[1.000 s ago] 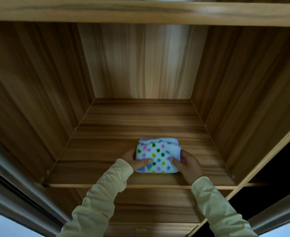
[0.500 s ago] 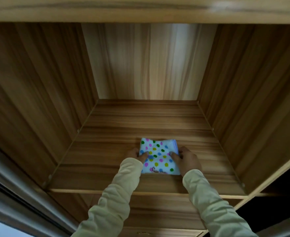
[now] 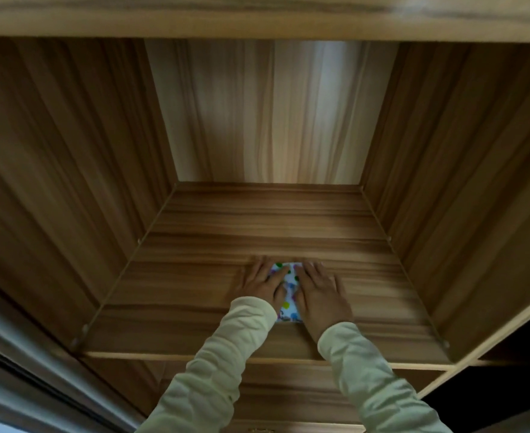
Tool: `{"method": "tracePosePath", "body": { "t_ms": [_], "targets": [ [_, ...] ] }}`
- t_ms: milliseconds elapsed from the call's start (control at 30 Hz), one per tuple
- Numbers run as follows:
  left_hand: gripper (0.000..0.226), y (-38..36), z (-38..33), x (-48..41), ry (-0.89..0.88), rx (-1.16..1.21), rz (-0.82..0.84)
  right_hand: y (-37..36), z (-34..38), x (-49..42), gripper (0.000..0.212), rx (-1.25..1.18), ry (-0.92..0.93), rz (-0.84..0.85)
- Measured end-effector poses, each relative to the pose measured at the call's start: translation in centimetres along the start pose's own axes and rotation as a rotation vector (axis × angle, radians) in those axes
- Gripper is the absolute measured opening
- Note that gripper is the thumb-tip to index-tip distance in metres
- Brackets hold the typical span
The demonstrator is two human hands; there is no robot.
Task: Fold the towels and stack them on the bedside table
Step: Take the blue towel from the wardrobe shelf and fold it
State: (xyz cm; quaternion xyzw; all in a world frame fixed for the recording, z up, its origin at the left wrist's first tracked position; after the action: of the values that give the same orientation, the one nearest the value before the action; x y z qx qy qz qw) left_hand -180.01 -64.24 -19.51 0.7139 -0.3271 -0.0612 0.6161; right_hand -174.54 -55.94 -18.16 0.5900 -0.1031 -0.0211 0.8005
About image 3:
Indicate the person's left hand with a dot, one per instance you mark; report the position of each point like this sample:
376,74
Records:
259,286

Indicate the person's right hand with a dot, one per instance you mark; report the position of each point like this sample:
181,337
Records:
322,306

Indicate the person's right thumb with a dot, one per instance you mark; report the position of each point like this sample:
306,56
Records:
296,295

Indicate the person's left thumb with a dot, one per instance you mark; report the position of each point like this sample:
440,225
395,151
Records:
283,293

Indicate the white cloth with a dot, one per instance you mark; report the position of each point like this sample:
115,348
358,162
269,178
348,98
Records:
289,306

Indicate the person's right forearm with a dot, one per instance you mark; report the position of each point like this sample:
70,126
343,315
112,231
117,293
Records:
368,383

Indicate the person's left forearm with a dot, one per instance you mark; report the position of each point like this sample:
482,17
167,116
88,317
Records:
204,378

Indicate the brown wooden shelf board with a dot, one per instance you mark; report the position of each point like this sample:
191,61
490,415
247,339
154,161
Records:
192,284

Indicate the brown wooden wardrobe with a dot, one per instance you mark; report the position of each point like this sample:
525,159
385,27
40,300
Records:
66,175

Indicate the grey wardrobe door frame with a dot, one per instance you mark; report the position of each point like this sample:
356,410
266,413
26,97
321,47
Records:
16,383

